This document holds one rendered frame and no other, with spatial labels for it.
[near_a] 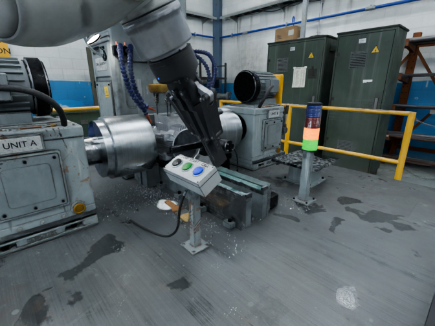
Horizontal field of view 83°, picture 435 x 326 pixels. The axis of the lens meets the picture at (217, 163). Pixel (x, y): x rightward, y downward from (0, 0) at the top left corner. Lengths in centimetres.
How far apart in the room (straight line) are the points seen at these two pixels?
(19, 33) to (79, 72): 607
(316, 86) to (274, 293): 369
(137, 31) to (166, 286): 57
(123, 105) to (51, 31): 111
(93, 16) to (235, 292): 61
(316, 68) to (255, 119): 284
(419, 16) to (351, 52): 204
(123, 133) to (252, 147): 74
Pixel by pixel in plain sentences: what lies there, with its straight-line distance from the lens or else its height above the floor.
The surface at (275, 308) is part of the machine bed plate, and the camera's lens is 66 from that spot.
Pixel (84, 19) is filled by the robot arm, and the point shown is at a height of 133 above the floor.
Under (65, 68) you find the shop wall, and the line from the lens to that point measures 625.
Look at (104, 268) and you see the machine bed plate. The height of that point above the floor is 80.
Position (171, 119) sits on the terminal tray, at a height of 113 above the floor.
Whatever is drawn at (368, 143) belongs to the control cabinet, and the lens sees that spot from 394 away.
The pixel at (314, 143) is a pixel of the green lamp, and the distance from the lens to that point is 106.
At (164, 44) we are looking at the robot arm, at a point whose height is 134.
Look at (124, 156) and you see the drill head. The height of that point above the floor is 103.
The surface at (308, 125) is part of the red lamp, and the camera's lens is 104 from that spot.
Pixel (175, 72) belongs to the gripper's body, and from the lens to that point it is 41.
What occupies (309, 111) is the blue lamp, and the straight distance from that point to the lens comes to 104.
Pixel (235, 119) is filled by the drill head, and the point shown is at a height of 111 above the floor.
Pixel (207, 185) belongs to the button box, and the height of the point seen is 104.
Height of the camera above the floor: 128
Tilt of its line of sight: 17 degrees down
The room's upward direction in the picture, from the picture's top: straight up
